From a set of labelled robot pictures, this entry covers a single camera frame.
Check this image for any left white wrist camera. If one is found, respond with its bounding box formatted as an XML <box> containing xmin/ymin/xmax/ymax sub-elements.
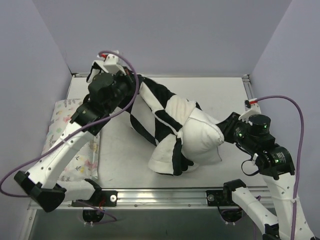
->
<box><xmin>100</xmin><ymin>53</ymin><xmax>125</xmax><ymax>75</ymax></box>

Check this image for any white pillow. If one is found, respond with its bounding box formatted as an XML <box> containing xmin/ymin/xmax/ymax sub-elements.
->
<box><xmin>147</xmin><ymin>109</ymin><xmax>225</xmax><ymax>176</ymax></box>

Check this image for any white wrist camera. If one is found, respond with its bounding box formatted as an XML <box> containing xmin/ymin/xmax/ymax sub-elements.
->
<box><xmin>100</xmin><ymin>53</ymin><xmax>125</xmax><ymax>75</ymax></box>
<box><xmin>243</xmin><ymin>98</ymin><xmax>261</xmax><ymax>121</ymax></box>

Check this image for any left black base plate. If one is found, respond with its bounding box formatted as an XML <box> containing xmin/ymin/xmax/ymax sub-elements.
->
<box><xmin>71</xmin><ymin>189</ymin><xmax>118</xmax><ymax>207</ymax></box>

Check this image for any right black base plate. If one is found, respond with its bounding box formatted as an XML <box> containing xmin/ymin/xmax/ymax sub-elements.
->
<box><xmin>205</xmin><ymin>189</ymin><xmax>238</xmax><ymax>207</ymax></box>

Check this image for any black white checkered pillowcase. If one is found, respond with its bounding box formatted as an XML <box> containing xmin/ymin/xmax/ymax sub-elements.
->
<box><xmin>127</xmin><ymin>75</ymin><xmax>201</xmax><ymax>176</ymax></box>

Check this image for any front aluminium rail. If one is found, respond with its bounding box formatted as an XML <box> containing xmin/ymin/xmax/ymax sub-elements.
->
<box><xmin>27</xmin><ymin>187</ymin><xmax>276</xmax><ymax>210</ymax></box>

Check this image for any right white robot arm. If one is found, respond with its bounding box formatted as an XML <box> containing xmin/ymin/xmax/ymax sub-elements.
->
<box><xmin>217</xmin><ymin>112</ymin><xmax>316</xmax><ymax>240</ymax></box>

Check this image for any thin black cable loop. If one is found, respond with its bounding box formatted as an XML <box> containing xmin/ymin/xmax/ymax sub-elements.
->
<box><xmin>240</xmin><ymin>157</ymin><xmax>261</xmax><ymax>177</ymax></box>

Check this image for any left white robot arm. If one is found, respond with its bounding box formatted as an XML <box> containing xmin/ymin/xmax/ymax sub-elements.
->
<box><xmin>14</xmin><ymin>63</ymin><xmax>139</xmax><ymax>213</ymax></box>

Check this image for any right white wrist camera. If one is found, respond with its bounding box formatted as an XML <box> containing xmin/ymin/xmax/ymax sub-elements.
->
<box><xmin>243</xmin><ymin>98</ymin><xmax>261</xmax><ymax>121</ymax></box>

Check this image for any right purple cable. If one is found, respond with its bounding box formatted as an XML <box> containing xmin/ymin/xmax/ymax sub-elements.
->
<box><xmin>247</xmin><ymin>95</ymin><xmax>305</xmax><ymax>240</ymax></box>

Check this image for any floral patterned pillow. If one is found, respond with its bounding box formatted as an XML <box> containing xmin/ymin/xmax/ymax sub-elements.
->
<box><xmin>42</xmin><ymin>98</ymin><xmax>100</xmax><ymax>182</ymax></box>

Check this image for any right aluminium rail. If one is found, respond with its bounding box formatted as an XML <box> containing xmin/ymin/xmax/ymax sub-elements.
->
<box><xmin>241</xmin><ymin>74</ymin><xmax>257</xmax><ymax>110</ymax></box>

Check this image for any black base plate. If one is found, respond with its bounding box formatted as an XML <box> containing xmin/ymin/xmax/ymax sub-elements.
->
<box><xmin>71</xmin><ymin>189</ymin><xmax>118</xmax><ymax>207</ymax></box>
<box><xmin>205</xmin><ymin>189</ymin><xmax>238</xmax><ymax>207</ymax></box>

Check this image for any aluminium rail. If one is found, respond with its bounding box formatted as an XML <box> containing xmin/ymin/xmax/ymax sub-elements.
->
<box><xmin>27</xmin><ymin>187</ymin><xmax>276</xmax><ymax>210</ymax></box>
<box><xmin>241</xmin><ymin>74</ymin><xmax>257</xmax><ymax>110</ymax></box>

